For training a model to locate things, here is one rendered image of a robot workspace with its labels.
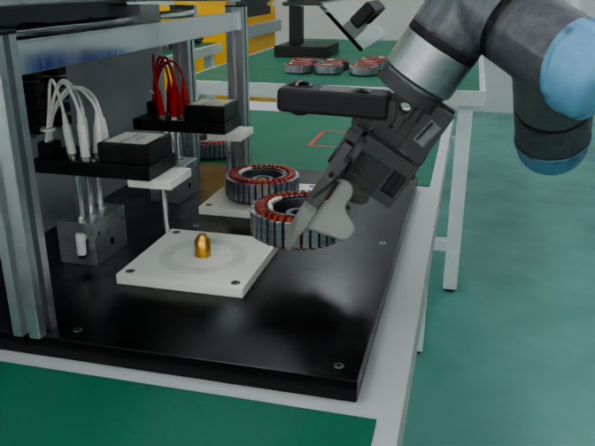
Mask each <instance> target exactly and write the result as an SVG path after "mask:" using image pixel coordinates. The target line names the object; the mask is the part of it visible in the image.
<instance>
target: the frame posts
mask: <svg viewBox="0 0 595 446"><path fill-rule="evenodd" d="M225 12H236V17H237V30H235V31H230V32H226V43H227V68H228V99H229V100H238V104H239V114H240V115H241V126H239V127H249V126H250V92H249V57H248V21H247V5H225ZM16 33H17V32H16V29H13V28H0V258H1V263H2V268H3V274H4V283H5V288H6V294H7V299H8V304H9V310H10V315H11V321H12V330H13V335H15V336H21V337H23V336H24V335H26V334H29V337H30V338H34V339H41V338H43V337H44V336H45V335H46V334H47V332H46V329H50V330H51V329H53V328H54V327H55V326H57V319H56V313H55V306H54V300H53V294H52V287H51V281H50V269H49V263H48V257H47V250H46V244H45V238H44V232H43V220H42V214H41V207H40V201H39V195H38V188H37V182H36V175H35V163H34V157H33V151H32V144H31V138H30V132H29V125H28V119H27V107H26V101H25V95H24V89H23V82H22V76H21V70H20V63H19V52H18V45H17V39H16ZM172 46H173V61H175V62H176V63H177V64H178V65H179V67H180V68H181V70H182V72H183V76H184V79H185V82H186V87H187V88H188V94H189V102H190V103H192V102H194V101H196V100H197V80H196V63H195V46H194V39H193V40H188V41H184V42H177V43H172ZM181 140H182V156H183V157H186V158H197V162H198V163H199V162H200V147H199V134H194V133H181ZM231 162H232V168H236V167H238V166H240V165H241V166H243V165H248V164H251V136H248V137H247V138H245V139H244V140H243V141H241V142H231Z"/></svg>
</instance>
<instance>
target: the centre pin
mask: <svg viewBox="0 0 595 446"><path fill-rule="evenodd" d="M194 243H195V256H196V258H208V257H210V256H211V255H212V250H211V239H210V238H209V237H208V236H207V234H205V233H201V234H198V236H197V238H196V239H195V241H194Z"/></svg>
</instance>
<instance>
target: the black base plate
mask: <svg viewBox="0 0 595 446"><path fill-rule="evenodd" d="M197 171H198V187H199V190H198V191H197V192H195V193H194V194H193V195H191V196H190V197H188V198H187V199H186V200H184V201H183V202H182V203H180V204H174V203H168V214H169V226H170V230H171V229H172V228H173V229H182V230H192V231H201V232H211V233H220V234H230V235H248V236H252V235H251V219H246V218H235V217H225V216H215V215H204V214H199V211H198V206H200V205H201V204H202V203H204V202H205V201H206V200H207V199H208V198H210V197H211V196H212V195H213V194H215V193H216V192H217V191H218V190H220V189H221V188H222V187H223V186H225V185H226V180H225V174H226V173H227V165H224V164H211V163H197ZM409 182H410V183H409V184H408V185H407V187H405V189H404V190H403V191H402V193H401V194H400V196H399V197H398V199H397V200H396V201H395V203H394V204H393V205H392V206H391V208H390V209H388V208H387V207H385V206H384V205H382V204H380V203H379V202H377V201H376V200H374V198H372V197H371V196H369V200H368V202H367V203H366V204H355V203H353V202H351V201H349V202H348V204H349V205H350V207H351V213H350V219H351V220H352V223H353V224H354V227H355V228H354V232H353V234H352V236H351V237H350V238H349V239H347V240H345V241H340V242H337V243H335V244H333V245H329V246H328V247H325V246H324V247H322V248H316V249H314V250H311V249H310V248H309V249H308V250H303V249H302V246H301V247H300V250H294V249H293V248H292V249H291V250H290V251H288V250H286V249H285V248H284V249H280V248H279V250H278V251H277V252H276V253H275V254H274V256H273V257H272V259H271V260H270V262H269V263H268V264H267V266H266V267H265V269H264V270H263V271H262V273H261V274H260V276H259V277H258V278H257V279H256V280H255V282H254V283H253V284H252V286H251V288H250V289H249V290H248V292H247V293H246V294H245V296H244V297H243V298H239V297H231V296H216V295H209V294H201V293H194V292H186V291H179V290H171V289H163V288H149V287H141V286H134V285H126V284H119V283H117V279H116V274H117V273H118V272H119V271H120V270H122V269H123V268H124V267H125V266H127V265H128V264H129V263H130V262H132V261H133V260H134V259H135V258H137V257H138V256H139V255H140V254H142V253H143V252H144V251H145V250H147V249H148V248H149V247H150V246H151V245H152V244H153V243H155V242H156V241H157V240H158V239H159V238H161V237H162V236H163V235H164V228H163V216H162V204H161V202H153V201H151V192H150V189H149V188H132V187H129V186H128V185H125V186H124V187H122V188H120V189H118V190H116V191H114V192H113V193H111V194H110V195H109V196H106V197H105V198H104V203H105V204H123V205H124V211H125V221H126V230H127V244H126V245H125V246H124V247H122V248H121V249H120V250H118V251H117V252H116V253H114V254H113V255H112V256H110V257H109V258H107V259H106V260H105V261H104V262H103V263H102V264H100V265H98V266H95V265H80V264H73V263H65V262H61V256H60V250H59V244H58V231H57V226H55V227H53V228H52V229H50V230H49V231H47V232H45V233H44V238H45V244H46V250H47V257H48V263H49V269H50V281H51V287H52V294H53V300H54V306H55V313H56V319H57V326H55V327H54V328H53V329H51V330H50V329H46V332H47V334H46V335H45V336H44V337H43V338H41V339H34V338H30V337H29V334H25V335H24V336H23V337H21V336H15V335H13V330H12V321H11V315H10V310H9V304H8V299H7V294H6V288H5V283H4V274H3V268H2V263H1V258H0V350H11V351H17V352H23V353H29V354H36V355H41V356H47V357H54V358H64V359H71V360H76V361H82V362H89V363H94V364H100V365H111V366H117V367H124V368H129V369H136V370H142V371H147V372H154V373H164V374H171V375H177V376H182V377H189V378H195V379H201V380H207V381H218V382H224V383H230V384H236V385H242V386H248V387H254V388H265V389H272V390H277V391H283V392H290V393H295V394H301V395H308V396H318V397H325V398H330V399H336V400H343V401H348V402H354V403H356V402H357V400H358V397H359V392H360V388H361V385H362V381H363V379H364V375H365V371H366V369H367V363H368V360H369V357H370V353H371V350H372V347H373V344H374V340H375V335H376V332H377V328H378V326H379V322H380V319H381V316H382V312H383V306H384V304H385V300H386V297H387V294H388V291H389V287H390V282H391V279H392V275H393V273H394V269H395V266H396V263H397V259H398V253H399V251H400V247H401V244H402V241H403V238H404V234H405V231H406V226H407V222H408V220H409V216H410V213H411V210H412V206H413V200H414V198H415V194H416V191H417V185H418V178H417V177H415V178H414V179H413V181H412V180H410V181H409Z"/></svg>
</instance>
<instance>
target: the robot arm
mask: <svg viewBox="0 0 595 446"><path fill-rule="evenodd" d="M482 55H483V56H485V57H486V58H488V59H489V60H490V61H491V62H492V63H493V64H495V65H496V66H498V67H499V68H500V69H502V70H503V71H505V72H506V73H508V74H509V75H510V76H511V77H512V82H513V98H514V146H515V148H516V149H517V153H518V156H519V158H520V160H521V161H522V162H523V164H524V165H525V166H527V167H528V168H529V169H530V170H531V171H533V172H535V173H540V174H544V175H557V174H562V173H566V172H568V171H570V170H572V169H574V168H575V167H577V166H578V165H579V164H580V163H581V162H582V161H583V159H584V157H585V155H586V153H587V150H588V148H589V146H590V144H591V140H592V131H591V126H592V121H593V115H595V18H592V17H590V16H588V15H587V14H585V13H584V12H582V9H581V0H424V2H423V3H422V5H421V7H420V9H419V10H418V11H417V12H416V14H415V15H414V17H413V19H412V21H411V22H410V24H409V25H408V26H407V28H406V30H405V31H404V33H403V34H402V35H401V36H400V38H399V40H398V42H397V43H396V45H395V46H394V48H393V49H392V51H391V53H390V55H389V56H388V57H387V60H388V64H385V66H384V67H383V69H382V70H381V71H380V73H379V74H378V77H379V78H380V80H381V81H382V82H383V83H384V84H385V85H386V86H387V87H388V88H389V89H391V90H392V91H393V92H394V93H391V92H390V90H385V89H373V88H351V87H339V86H329V85H317V84H311V83H310V82H308V81H304V80H297V81H293V82H289V83H287V84H285V85H284V86H282V87H281V88H279V89H278V91H277V109H278V110H279V111H281V112H290V113H292V114H294V115H298V116H302V115H306V114H319V115H329V116H339V117H350V118H352V125H351V126H350V127H349V128H348V130H347V131H346V133H345V135H344V137H343V138H342V140H341V141H340V143H339V144H338V145H337V146H336V148H335V150H334V151H333V153H332V155H331V156H330V158H329V159H328V162H329V163H330V164H329V165H328V167H327V169H326V170H325V172H324V173H323V175H322V176H321V177H320V179H319V180H318V182H317V183H316V185H315V186H314V188H313V190H312V191H311V193H310V194H309V196H308V197H307V198H306V200H305V201H304V203H303V204H302V206H301V208H300V209H299V211H298V212H297V214H296V216H295V217H294V219H293V220H292V221H291V222H290V224H289V226H288V228H287V229H286V240H285V249H286V250H288V251H290V250H291V248H292V247H293V245H294V244H295V242H296V241H297V239H298V237H299V236H300V235H301V234H302V232H303V231H304V229H307V230H310V231H313V232H315V233H318V234H321V235H326V236H328V237H331V238H334V239H337V240H339V241H345V240H347V239H349V238H350V237H351V236H352V234H353V232H354V228H355V227H354V224H353V223H352V220H351V219H350V217H349V215H348V214H347V212H346V205H347V204H348V202H349V201H351V202H353V203H355V204H366V203H367V202H368V200H369V196H371V197H372V198H374V200H376V201H377V202H379V203H380V204H382V205H384V206H385V207H387V208H388V209H390V208H391V206H392V205H393V204H394V203H395V201H396V200H397V199H398V197H399V196H400V194H401V193H402V191H403V190H404V189H405V187H407V185H408V184H409V183H410V182H409V181H410V180H412V181H413V179H414V178H415V176H416V175H415V174H416V172H417V171H418V170H419V167H420V166H421V164H422V163H423V162H424V160H425V159H426V157H427V155H428V154H429V152H430V151H431V149H432V148H433V146H434V145H435V144H436V142H437V141H438V139H439V138H440V136H441V135H442V134H443V132H444V131H445V129H446V128H447V127H448V126H449V125H450V123H451V122H452V120H453V119H454V117H455V116H454V113H455V110H454V109H452V108H451V107H449V106H448V105H446V104H444V103H443V101H444V100H449V99H450V98H451V97H452V95H453V94H454V92H455V91H456V90H457V88H458V87H459V85H460V84H461V83H462V82H463V80H464V79H465V77H466V76H467V75H468V73H469V71H470V70H471V69H472V67H473V66H474V65H475V63H476V61H477V60H478V59H479V57H480V56H482ZM402 103H408V104H409V105H410V106H411V109H410V110H404V109H403V108H402V107H401V104H402ZM329 193H330V194H331V197H330V198H329V200H328V201H326V200H325V199H326V197H327V196H328V194H329Z"/></svg>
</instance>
